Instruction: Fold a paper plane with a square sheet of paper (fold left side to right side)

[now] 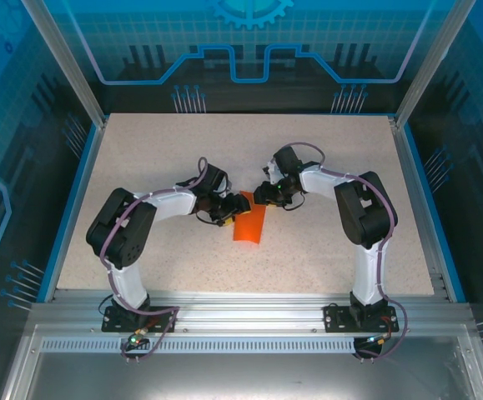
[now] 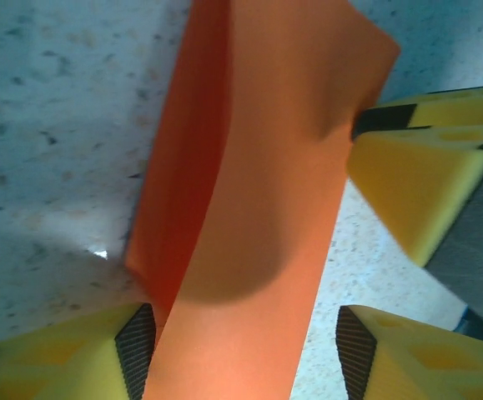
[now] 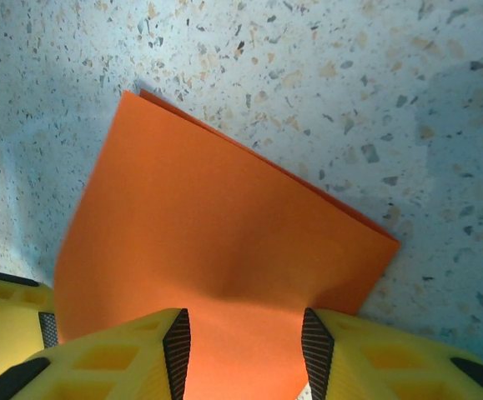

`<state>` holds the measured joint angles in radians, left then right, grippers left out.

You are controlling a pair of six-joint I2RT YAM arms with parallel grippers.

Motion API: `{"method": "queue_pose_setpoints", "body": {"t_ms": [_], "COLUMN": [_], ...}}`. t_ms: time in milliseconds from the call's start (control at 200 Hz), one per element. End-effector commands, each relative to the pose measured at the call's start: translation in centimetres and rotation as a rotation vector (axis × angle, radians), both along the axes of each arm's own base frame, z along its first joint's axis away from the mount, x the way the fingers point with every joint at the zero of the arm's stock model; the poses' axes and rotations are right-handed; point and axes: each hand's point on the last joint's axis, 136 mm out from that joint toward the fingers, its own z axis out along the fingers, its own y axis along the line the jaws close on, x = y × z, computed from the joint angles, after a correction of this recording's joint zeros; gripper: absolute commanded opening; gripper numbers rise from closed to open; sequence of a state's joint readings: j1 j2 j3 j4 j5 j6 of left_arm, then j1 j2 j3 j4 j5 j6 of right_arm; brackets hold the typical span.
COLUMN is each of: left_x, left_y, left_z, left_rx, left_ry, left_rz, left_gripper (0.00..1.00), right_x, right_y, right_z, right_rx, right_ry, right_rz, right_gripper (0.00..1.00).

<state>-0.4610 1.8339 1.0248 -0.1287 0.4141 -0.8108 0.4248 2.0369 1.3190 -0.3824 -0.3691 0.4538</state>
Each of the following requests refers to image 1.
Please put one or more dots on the orange paper sheet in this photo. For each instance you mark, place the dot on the orange paper sheet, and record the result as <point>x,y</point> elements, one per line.
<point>249,229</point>

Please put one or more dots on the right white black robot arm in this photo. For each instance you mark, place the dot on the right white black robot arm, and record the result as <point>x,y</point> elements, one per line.
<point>362,212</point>

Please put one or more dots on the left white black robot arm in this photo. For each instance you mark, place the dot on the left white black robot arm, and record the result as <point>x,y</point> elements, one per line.
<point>120,237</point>

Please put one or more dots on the steel sheet panel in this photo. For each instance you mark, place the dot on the steel sheet panel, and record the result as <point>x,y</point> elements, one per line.
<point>241,377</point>

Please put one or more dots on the blue table edge strip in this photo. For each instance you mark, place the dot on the blue table edge strip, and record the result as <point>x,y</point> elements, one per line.
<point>73,212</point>

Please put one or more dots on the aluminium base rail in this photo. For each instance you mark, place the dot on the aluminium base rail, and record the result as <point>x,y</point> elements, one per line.
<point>245,316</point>

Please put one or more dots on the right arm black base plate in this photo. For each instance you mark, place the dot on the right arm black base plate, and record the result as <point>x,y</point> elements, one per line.
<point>333,321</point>

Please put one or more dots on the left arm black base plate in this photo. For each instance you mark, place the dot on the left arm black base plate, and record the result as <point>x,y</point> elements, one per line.
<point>112,323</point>

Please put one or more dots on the aluminium side rail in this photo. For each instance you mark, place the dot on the aluminium side rail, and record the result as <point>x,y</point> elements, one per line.
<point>438,283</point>

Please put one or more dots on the aluminium frame post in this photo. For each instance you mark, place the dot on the aluminium frame post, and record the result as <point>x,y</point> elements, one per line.
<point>70,66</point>
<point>429,62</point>

